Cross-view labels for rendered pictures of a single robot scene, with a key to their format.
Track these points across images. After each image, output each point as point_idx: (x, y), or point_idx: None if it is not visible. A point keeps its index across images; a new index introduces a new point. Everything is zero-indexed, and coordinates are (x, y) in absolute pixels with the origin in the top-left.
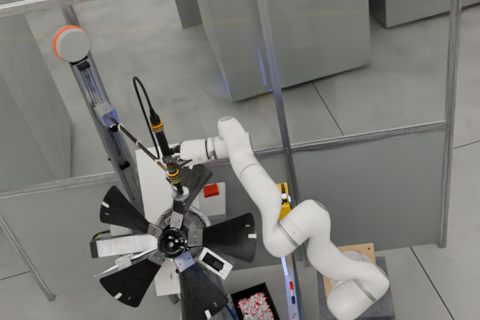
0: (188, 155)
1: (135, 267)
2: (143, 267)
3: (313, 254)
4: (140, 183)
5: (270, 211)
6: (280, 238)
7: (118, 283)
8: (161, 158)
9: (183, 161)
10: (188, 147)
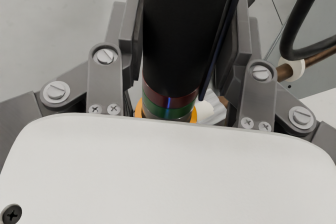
0: (13, 213)
1: (125, 92)
2: (127, 108)
3: None
4: (322, 92)
5: None
6: None
7: None
8: None
9: (1, 155)
10: (179, 223)
